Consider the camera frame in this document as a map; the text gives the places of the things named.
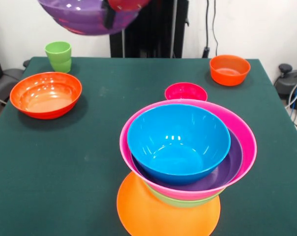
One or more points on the green cup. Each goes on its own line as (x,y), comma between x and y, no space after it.
(58,56)

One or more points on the blue bowl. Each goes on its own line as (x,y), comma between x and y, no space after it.
(178,137)

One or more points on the pink bowl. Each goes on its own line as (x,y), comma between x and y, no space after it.
(246,147)

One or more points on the small red-orange bowl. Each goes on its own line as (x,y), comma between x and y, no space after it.
(229,73)

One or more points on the dark green tablecloth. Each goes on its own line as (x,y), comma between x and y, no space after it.
(65,172)

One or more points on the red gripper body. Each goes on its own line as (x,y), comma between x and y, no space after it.
(128,4)

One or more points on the large red-orange bowl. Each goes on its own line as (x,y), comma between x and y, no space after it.
(45,93)

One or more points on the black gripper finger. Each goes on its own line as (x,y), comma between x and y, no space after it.
(109,18)

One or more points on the small crimson bowl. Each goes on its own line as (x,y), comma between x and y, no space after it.
(185,92)

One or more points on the purple bowl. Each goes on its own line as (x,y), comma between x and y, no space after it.
(227,169)
(84,17)

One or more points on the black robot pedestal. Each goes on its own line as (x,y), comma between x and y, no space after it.
(158,32)

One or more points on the green bowl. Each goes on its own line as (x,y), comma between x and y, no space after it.
(185,202)

